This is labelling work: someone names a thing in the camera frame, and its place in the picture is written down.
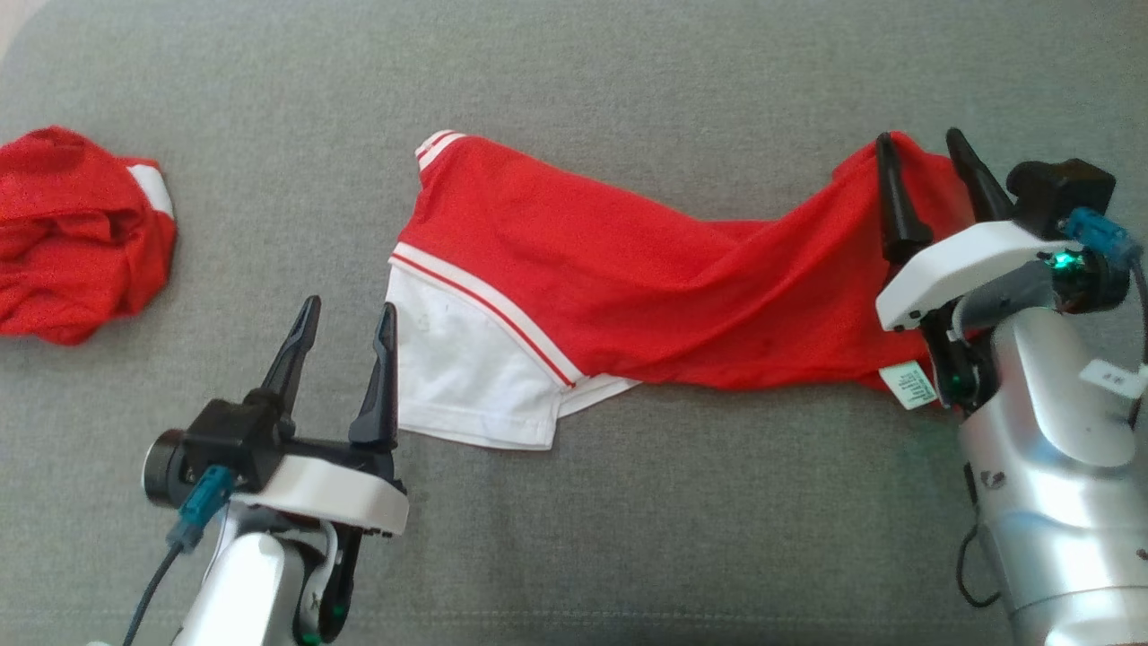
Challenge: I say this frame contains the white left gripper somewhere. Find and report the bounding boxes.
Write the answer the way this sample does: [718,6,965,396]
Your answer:
[231,296,411,538]

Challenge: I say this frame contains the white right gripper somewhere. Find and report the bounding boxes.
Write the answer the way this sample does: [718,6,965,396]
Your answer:
[874,127,1084,334]

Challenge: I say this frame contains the red shorts with white band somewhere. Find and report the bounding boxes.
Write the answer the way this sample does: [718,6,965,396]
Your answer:
[0,126,178,346]

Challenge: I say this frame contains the red jersey with number 23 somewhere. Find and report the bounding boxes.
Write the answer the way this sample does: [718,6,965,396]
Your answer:
[387,130,978,451]

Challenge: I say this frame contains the white paper tag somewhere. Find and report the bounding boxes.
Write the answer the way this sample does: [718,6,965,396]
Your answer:
[1079,359,1148,400]

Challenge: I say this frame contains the grey sofa seat cushion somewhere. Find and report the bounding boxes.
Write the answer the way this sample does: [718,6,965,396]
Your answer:
[0,0,1148,646]

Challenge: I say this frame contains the left camera cable teal plug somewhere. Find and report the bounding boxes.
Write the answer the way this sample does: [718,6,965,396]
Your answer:
[121,465,236,646]

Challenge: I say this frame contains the thin black cable loop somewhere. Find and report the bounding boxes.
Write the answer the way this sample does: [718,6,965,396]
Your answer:
[954,465,1002,611]

